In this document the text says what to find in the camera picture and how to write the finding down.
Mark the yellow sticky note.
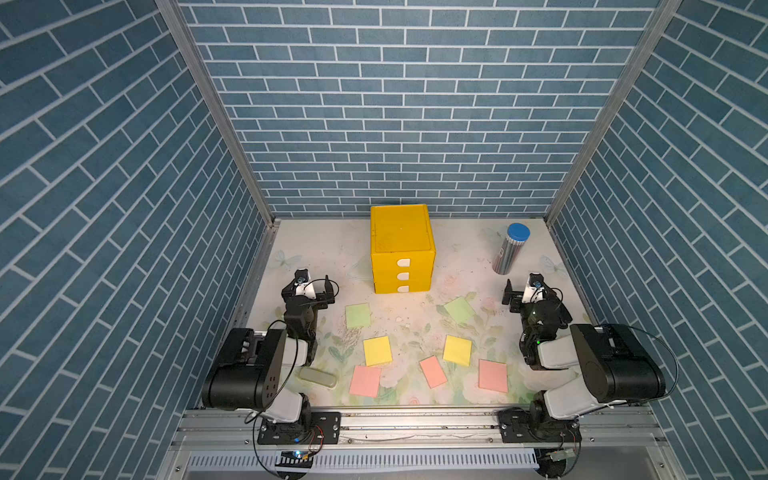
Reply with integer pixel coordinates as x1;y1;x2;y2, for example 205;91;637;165
443;335;473;367
363;336;393;367

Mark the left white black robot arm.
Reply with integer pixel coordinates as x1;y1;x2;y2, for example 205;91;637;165
202;269;339;437

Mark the blue-capped striped cylinder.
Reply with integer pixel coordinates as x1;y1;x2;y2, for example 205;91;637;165
492;223;531;275

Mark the left pink sticky note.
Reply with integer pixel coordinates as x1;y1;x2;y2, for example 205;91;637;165
349;366;381;398

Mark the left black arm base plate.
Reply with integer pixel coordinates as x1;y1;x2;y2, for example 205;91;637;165
256;411;342;446

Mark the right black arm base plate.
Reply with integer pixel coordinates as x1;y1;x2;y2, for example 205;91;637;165
497;408;582;444

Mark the right pink sticky note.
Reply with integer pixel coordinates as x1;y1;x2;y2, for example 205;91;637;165
478;359;508;394

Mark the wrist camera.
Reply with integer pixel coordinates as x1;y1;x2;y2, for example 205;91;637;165
293;269;316;299
522;272;546;304

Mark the translucent green eraser block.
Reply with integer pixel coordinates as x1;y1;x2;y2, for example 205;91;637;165
299;366;337;389

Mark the pink sticky note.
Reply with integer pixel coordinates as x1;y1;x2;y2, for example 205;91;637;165
478;359;508;394
349;366;381;398
419;356;448;389

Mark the yellow three-drawer cabinet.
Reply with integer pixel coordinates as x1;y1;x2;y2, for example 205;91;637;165
370;204;436;294

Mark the middle pink sticky note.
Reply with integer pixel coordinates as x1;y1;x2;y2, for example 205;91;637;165
419;356;448;389

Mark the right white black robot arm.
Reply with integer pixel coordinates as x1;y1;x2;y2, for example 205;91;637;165
499;273;668;441

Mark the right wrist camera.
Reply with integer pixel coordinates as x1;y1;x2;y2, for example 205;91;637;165
522;272;546;304

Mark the green sticky note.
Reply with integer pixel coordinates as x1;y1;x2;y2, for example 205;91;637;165
345;303;371;329
443;297;476;324

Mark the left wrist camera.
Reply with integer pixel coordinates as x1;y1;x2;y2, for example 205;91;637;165
293;269;316;299

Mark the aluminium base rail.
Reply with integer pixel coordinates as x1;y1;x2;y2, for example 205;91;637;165
170;407;667;451

